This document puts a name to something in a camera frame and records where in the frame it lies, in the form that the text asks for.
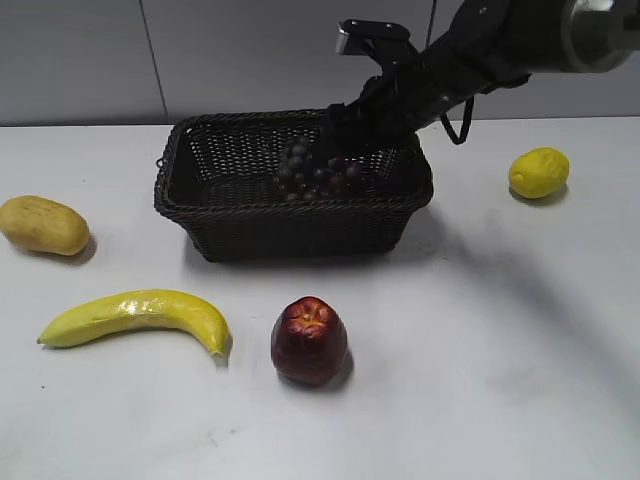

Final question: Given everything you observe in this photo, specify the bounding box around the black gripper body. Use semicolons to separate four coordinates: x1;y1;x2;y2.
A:
356;44;480;143

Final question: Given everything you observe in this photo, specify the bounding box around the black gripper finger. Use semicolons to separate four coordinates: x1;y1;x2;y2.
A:
319;101;370;160

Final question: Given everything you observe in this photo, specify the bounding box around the purple grape bunch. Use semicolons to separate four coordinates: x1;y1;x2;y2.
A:
274;136;369;201

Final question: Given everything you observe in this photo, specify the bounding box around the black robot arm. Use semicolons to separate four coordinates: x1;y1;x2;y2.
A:
311;1;639;160

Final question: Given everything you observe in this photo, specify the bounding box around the dark brown wicker basket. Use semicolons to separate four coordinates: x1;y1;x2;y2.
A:
154;109;433;262

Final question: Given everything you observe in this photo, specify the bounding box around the yellow lemon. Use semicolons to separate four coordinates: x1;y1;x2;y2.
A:
508;147;570;200

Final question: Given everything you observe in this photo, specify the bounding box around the red apple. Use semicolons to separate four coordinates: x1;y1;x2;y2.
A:
271;296;349;387

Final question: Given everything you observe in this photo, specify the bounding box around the yellow banana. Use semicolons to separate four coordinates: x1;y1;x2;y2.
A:
37;289;232;359

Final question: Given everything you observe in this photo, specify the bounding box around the brown potato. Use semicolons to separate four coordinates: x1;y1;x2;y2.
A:
1;195;90;256

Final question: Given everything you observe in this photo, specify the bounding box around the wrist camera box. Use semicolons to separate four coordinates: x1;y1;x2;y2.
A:
336;19;415;67

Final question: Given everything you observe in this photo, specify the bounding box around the black cable loop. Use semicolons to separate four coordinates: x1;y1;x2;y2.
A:
439;95;476;147

